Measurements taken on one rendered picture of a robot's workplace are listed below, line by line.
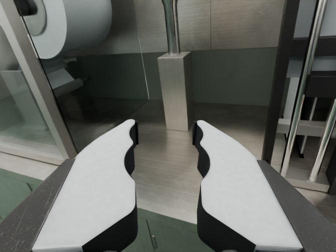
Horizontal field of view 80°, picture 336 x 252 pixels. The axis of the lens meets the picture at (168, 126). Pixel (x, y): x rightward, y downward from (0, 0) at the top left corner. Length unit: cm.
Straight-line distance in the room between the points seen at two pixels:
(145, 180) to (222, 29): 63
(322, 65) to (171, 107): 45
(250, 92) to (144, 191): 62
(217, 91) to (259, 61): 21
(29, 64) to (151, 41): 55
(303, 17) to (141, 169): 51
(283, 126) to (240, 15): 51
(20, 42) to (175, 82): 42
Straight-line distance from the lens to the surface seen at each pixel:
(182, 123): 75
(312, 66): 47
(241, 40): 89
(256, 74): 92
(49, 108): 62
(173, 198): 52
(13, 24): 60
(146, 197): 54
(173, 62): 67
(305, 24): 46
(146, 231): 65
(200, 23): 91
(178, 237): 61
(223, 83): 94
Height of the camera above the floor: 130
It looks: 29 degrees down
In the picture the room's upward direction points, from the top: 7 degrees counter-clockwise
